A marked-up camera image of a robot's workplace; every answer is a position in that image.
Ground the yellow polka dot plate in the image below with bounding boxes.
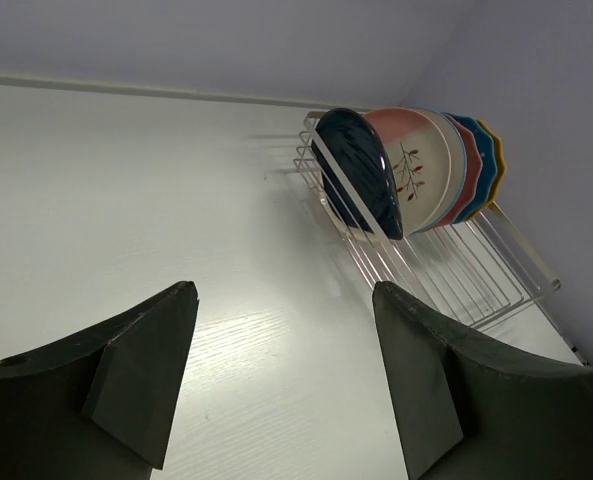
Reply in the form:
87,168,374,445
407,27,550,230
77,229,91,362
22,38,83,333
477,119,507,207

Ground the dark blue leaf-shaped plate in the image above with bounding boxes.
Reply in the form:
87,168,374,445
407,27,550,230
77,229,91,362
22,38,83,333
312,108,403,240

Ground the metal wire dish rack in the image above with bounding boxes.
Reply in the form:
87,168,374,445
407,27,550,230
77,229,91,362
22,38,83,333
287,110,562,330

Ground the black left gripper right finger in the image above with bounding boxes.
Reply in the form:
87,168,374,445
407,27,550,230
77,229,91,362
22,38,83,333
372,282,593,479

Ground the blue polka dot plate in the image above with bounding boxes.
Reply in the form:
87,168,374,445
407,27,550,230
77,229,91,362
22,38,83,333
452,114,498,223

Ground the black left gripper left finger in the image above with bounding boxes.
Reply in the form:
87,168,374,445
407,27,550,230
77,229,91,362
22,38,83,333
0,281,198,479

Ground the cream pink branch plate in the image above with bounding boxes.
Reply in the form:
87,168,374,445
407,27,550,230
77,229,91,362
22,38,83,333
364,108,451,236

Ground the white watermelon pattern plate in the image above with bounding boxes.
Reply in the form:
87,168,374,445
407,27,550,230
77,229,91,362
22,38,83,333
417,108,467,231

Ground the pink polka dot plate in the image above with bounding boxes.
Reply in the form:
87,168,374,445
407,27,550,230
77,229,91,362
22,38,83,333
436,113,483,227

